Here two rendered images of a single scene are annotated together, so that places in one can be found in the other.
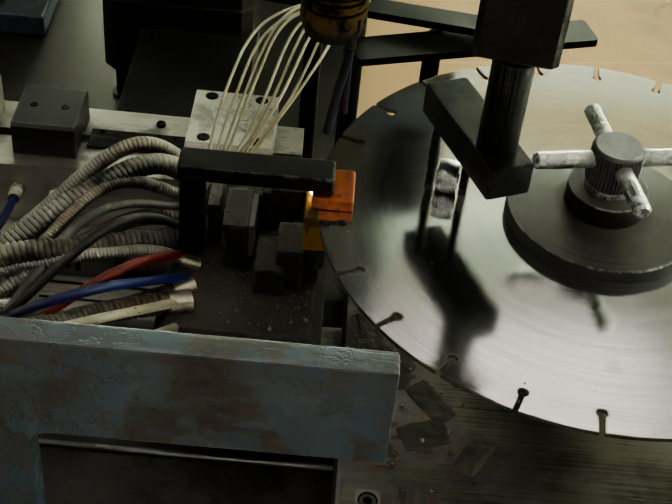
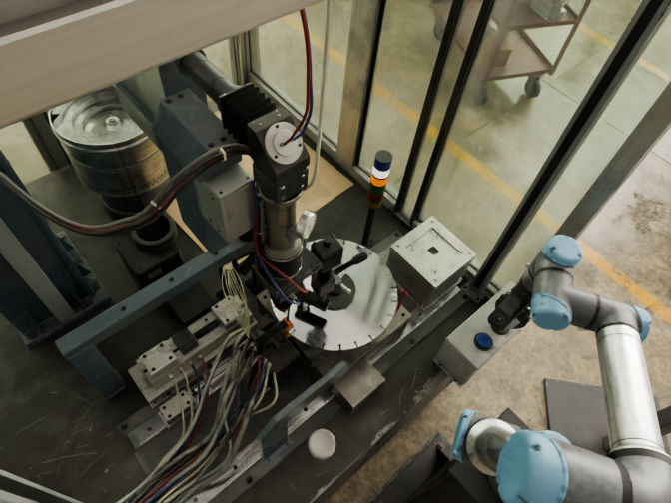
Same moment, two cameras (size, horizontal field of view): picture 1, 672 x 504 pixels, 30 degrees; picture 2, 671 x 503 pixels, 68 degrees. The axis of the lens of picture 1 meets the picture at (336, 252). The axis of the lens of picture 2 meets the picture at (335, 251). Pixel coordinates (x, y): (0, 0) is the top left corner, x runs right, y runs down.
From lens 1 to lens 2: 0.76 m
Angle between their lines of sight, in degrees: 33
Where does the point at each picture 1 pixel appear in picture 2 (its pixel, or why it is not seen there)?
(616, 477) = not seen: hidden behind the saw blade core
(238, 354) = (323, 382)
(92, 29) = (122, 287)
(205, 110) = (220, 312)
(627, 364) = (364, 321)
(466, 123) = (311, 299)
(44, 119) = (188, 344)
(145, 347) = (308, 395)
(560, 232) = (334, 301)
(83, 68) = not seen: hidden behind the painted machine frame
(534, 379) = (354, 338)
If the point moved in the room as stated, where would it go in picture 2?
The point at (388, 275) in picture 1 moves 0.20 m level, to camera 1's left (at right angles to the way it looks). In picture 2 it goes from (314, 335) to (244, 385)
